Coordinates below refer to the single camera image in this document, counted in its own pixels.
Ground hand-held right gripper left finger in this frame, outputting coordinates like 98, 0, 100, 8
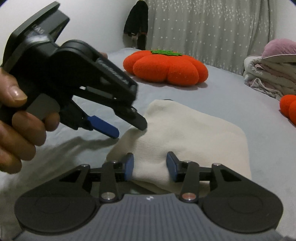
59, 152, 135, 202

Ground purple pillow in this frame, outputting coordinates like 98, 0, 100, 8
261, 38, 296, 60

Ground folded quilt pile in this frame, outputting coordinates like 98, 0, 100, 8
244, 55, 296, 100

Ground grey star curtain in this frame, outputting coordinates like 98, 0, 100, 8
146, 0, 296, 76

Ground small orange pumpkin pillow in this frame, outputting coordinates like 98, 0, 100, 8
279, 94, 296, 127

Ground person's left hand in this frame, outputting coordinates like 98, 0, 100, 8
0, 66, 60, 174

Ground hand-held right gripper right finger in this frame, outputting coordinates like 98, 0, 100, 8
166, 151, 240, 202

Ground black hanging jacket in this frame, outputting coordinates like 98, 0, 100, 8
123, 0, 149, 51

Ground black and cream shirt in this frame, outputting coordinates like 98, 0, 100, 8
106, 99, 252, 195

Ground large orange pumpkin pillow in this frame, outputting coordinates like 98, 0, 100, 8
123, 49, 209, 87

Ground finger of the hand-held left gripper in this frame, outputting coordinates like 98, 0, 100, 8
114, 105, 148, 131
80, 115, 120, 139

